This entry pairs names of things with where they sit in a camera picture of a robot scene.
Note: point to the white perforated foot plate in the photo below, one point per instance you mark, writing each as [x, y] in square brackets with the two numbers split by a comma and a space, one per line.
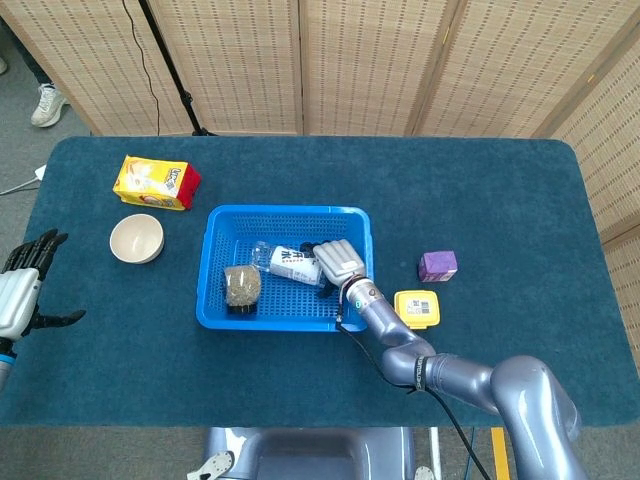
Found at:
[215, 462]
[424, 473]

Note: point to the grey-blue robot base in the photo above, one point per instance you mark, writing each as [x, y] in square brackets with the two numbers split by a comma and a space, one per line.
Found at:
[310, 452]

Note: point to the yellow square container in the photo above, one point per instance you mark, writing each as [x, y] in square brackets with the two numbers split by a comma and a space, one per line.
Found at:
[416, 307]

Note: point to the person leg dark trousers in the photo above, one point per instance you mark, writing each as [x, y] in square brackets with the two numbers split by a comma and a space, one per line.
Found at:
[37, 70]

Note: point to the teal table mat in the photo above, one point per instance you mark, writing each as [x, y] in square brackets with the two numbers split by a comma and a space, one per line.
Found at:
[475, 190]

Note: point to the yellow floor tape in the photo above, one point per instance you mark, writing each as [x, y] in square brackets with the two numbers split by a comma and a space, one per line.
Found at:
[497, 440]

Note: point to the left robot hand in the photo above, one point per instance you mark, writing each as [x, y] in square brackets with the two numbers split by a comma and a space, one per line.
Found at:
[15, 300]

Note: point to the blue plastic basket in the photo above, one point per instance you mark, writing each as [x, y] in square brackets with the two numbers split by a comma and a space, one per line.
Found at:
[290, 310]

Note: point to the yellow snack bag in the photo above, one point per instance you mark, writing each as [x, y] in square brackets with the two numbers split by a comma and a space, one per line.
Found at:
[150, 182]

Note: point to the black tripod stand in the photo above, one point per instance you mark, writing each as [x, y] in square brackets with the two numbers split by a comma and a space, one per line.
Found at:
[172, 75]

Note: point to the white power adapter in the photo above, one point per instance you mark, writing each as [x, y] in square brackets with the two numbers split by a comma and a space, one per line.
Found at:
[40, 172]

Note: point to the clear water bottle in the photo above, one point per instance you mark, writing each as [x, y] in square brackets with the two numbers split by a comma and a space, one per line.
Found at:
[292, 265]

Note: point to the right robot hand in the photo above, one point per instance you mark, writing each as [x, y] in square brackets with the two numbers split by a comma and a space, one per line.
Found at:
[340, 262]

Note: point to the purple carton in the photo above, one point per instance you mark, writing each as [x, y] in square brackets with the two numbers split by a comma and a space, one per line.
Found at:
[437, 266]

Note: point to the beige bowl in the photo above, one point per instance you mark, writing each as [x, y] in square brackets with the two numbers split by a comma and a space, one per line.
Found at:
[136, 240]

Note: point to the glass jar of herbs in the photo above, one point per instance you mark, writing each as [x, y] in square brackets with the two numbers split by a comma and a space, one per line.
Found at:
[242, 287]

